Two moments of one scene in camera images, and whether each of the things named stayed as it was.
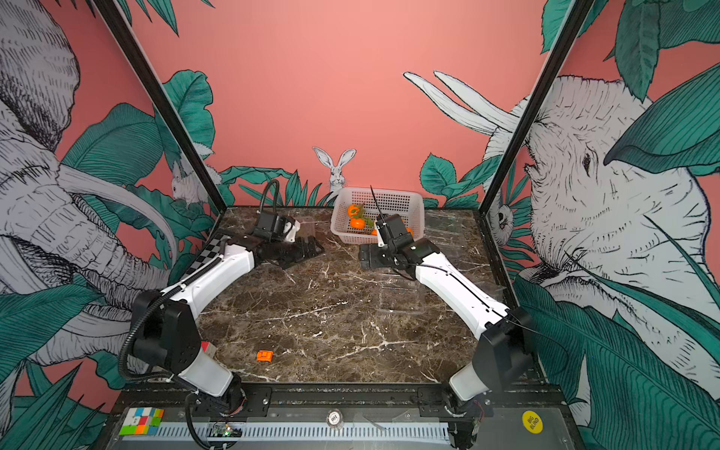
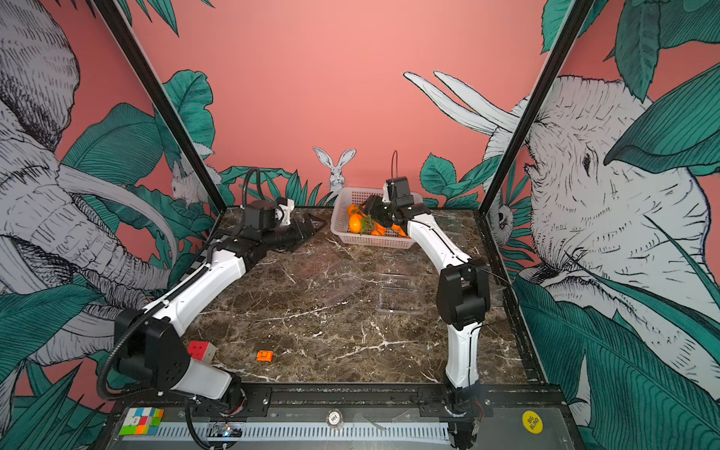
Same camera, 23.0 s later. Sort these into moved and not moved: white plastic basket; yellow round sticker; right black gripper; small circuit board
Moved: right black gripper
Not moved: small circuit board; white plastic basket; yellow round sticker
